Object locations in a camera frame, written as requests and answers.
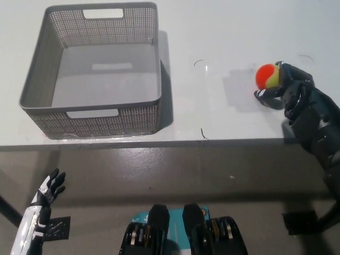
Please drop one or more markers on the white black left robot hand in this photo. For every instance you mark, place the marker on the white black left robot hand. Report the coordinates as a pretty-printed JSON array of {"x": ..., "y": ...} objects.
[{"x": 29, "y": 228}]

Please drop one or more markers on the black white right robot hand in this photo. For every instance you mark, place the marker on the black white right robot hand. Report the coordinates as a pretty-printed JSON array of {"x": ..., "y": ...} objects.
[{"x": 310, "y": 103}]

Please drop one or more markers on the orange and yellow tennis ball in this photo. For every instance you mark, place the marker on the orange and yellow tennis ball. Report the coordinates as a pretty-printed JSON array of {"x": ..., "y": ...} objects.
[{"x": 265, "y": 75}]

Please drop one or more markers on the gray square tape patch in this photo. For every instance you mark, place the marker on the gray square tape patch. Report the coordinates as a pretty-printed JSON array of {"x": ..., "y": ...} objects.
[{"x": 239, "y": 93}]

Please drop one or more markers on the gray perforated plastic basket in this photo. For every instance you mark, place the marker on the gray perforated plastic basket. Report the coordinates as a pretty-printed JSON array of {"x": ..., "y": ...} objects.
[{"x": 106, "y": 125}]

